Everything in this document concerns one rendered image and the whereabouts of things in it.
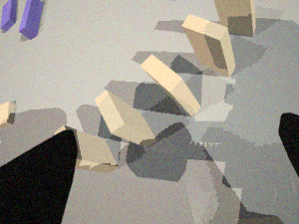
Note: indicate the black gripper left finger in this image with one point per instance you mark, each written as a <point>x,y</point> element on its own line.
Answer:
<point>34,187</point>

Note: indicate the purple rectangular block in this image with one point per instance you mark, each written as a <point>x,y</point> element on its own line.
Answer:
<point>31,19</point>
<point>9,15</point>

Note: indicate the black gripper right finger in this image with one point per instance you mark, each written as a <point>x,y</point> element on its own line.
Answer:
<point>289,133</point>

